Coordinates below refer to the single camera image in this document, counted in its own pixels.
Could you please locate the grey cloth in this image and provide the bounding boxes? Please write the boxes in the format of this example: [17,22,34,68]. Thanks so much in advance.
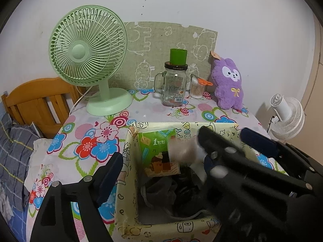
[140,176,212,220]

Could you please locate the green desk fan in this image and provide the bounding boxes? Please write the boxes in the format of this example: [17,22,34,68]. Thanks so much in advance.
[49,5,133,116]

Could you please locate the wooden bed headboard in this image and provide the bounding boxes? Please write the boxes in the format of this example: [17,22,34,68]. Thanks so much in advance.
[1,78,94,139]

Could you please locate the black fan cable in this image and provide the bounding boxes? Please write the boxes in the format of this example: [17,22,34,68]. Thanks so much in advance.
[266,116,276,133]

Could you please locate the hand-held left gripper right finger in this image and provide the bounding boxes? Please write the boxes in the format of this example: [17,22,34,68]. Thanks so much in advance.
[203,154,215,176]

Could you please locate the orange scissors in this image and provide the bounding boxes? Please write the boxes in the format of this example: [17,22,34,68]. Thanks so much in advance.
[190,73,213,86]

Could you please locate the blue bedsheet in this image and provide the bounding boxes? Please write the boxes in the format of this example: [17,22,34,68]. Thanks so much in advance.
[9,202,31,242]

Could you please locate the green plastic cup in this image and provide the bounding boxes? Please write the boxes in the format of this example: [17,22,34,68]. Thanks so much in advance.
[170,48,188,66]

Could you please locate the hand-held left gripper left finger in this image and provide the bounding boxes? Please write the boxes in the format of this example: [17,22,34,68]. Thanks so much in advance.
[30,152,124,242]

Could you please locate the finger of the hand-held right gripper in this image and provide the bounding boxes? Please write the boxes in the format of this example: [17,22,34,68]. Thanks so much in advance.
[240,127,321,180]
[199,125,314,242]

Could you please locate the beige animal print board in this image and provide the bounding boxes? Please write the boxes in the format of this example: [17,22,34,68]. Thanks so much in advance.
[111,21,219,92]

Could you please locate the floral tablecloth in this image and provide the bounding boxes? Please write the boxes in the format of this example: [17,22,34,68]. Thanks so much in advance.
[24,88,289,242]

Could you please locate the green printed packet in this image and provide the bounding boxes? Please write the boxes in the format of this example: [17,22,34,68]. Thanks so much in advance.
[137,128,181,178]

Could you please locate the black cloth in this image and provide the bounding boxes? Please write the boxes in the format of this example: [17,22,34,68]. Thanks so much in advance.
[174,166,210,215]

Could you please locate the white clip fan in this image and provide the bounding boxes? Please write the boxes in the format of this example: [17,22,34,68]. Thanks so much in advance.
[267,94,305,142]

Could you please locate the cotton swab container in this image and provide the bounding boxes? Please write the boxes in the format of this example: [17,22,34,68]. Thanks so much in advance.
[190,78,205,99]

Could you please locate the purple plush rabbit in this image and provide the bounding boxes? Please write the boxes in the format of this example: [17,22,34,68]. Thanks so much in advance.
[211,51,245,110]

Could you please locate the white fan cable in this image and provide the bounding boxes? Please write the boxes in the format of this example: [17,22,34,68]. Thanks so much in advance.
[69,86,99,114]

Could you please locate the cartoon print fabric storage box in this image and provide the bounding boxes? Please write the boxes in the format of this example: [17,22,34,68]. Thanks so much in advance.
[115,121,289,242]

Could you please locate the grey plaid bedding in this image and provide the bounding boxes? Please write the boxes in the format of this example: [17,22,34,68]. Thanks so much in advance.
[0,112,39,210]

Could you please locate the glass jar mug black lid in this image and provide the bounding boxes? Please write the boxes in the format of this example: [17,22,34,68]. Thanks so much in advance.
[153,62,189,107]

